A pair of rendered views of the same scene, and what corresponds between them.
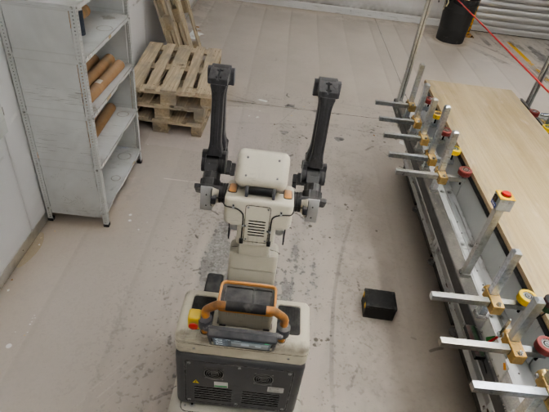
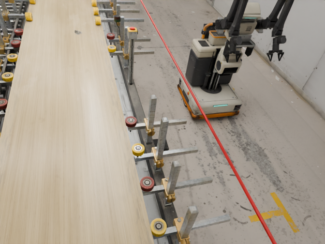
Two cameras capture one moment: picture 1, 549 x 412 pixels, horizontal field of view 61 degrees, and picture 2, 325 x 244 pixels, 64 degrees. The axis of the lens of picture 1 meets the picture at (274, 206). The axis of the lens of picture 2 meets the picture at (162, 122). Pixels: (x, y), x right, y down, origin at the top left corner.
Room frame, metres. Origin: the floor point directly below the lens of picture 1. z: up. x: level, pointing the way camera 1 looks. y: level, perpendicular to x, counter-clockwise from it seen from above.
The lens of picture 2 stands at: (3.71, -1.35, 2.14)
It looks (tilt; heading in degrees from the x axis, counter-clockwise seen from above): 44 degrees down; 160
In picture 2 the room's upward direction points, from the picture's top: 9 degrees clockwise
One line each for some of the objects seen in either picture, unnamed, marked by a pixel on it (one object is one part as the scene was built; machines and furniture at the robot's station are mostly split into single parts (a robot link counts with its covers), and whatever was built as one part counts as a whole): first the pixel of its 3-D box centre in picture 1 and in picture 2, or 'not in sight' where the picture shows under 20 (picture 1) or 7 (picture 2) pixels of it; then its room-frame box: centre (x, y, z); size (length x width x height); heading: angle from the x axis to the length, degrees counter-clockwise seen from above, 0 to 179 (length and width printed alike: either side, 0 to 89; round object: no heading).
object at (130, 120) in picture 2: (462, 176); (130, 125); (2.45, -1.13, 0.85); 0.08 x 0.08 x 0.11
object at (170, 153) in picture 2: (421, 158); (166, 154); (2.69, -0.92, 0.80); 0.43 x 0.03 x 0.04; 92
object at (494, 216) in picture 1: (480, 242); (131, 61); (1.75, -1.02, 0.93); 0.05 x 0.05 x 0.45; 2
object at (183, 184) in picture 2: (413, 138); (178, 185); (2.94, -0.91, 0.81); 0.43 x 0.03 x 0.04; 92
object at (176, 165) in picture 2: (425, 129); (170, 188); (2.98, -0.98, 0.87); 0.04 x 0.04 x 0.48; 2
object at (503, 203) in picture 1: (502, 201); (132, 33); (1.74, -1.02, 1.18); 0.07 x 0.07 x 0.08; 2
